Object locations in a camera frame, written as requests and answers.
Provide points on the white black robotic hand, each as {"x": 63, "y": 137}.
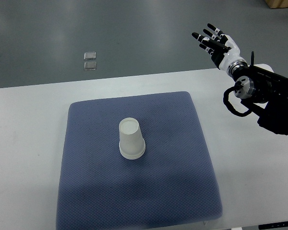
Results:
{"x": 224, "y": 52}

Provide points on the white paper cup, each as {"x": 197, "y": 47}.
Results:
{"x": 131, "y": 139}
{"x": 132, "y": 156}

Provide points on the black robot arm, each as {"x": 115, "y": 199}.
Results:
{"x": 263, "y": 93}

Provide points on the wooden furniture corner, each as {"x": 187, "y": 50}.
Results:
{"x": 277, "y": 4}

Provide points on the upper silver floor plate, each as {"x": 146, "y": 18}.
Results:
{"x": 90, "y": 55}

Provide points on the silver floor plate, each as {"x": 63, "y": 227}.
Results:
{"x": 90, "y": 65}
{"x": 90, "y": 55}

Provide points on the lower silver floor plate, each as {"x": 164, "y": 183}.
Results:
{"x": 90, "y": 65}

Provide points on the white paper cup on mat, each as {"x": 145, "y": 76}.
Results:
{"x": 132, "y": 156}

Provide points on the blue grey fabric mat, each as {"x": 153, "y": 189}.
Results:
{"x": 172, "y": 183}

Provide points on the black table edge panel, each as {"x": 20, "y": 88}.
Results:
{"x": 273, "y": 225}

